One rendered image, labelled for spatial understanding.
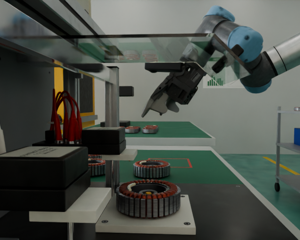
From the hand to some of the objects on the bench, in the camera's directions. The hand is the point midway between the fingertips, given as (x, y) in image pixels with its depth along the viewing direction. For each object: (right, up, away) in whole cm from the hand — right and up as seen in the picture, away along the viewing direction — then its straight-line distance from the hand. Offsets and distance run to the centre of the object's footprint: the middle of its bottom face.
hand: (149, 115), depth 84 cm
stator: (+1, -18, +1) cm, 18 cm away
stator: (-18, -18, +3) cm, 26 cm away
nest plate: (0, -18, -35) cm, 39 cm away
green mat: (-20, -17, +19) cm, 32 cm away
